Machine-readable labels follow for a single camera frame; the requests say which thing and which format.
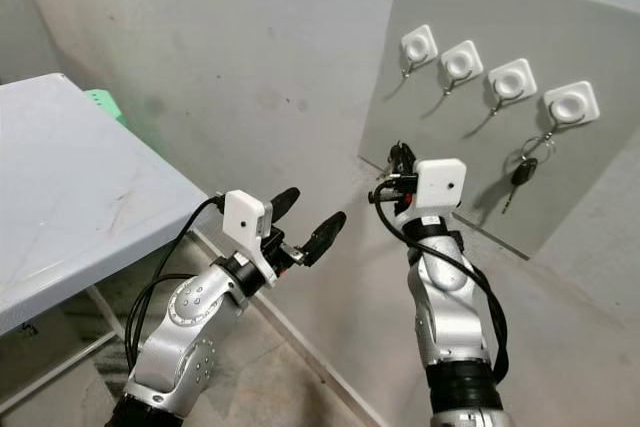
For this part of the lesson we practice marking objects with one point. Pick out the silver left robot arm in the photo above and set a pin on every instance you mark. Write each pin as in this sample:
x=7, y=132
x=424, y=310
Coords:
x=190, y=332

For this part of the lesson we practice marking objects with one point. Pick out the grey hook board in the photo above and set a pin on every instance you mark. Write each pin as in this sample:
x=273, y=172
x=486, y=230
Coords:
x=560, y=27

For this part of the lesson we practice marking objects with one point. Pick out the light green plastic item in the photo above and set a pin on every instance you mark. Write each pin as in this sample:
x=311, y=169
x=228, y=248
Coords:
x=105, y=102

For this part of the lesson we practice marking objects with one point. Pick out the white plastic table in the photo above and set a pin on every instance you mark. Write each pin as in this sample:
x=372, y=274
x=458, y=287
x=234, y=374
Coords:
x=80, y=187

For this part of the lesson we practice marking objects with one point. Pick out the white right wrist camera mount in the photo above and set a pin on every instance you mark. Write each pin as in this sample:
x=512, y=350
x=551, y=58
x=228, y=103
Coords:
x=440, y=185

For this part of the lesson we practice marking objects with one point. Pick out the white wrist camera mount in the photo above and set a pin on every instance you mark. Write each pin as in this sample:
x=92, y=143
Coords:
x=440, y=185
x=245, y=215

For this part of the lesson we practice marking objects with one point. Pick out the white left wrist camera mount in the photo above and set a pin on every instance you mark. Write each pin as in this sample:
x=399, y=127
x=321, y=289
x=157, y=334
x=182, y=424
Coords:
x=245, y=215

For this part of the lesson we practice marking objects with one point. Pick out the white square wall hook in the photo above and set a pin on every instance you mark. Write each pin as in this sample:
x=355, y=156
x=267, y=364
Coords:
x=512, y=79
x=418, y=45
x=571, y=102
x=461, y=60

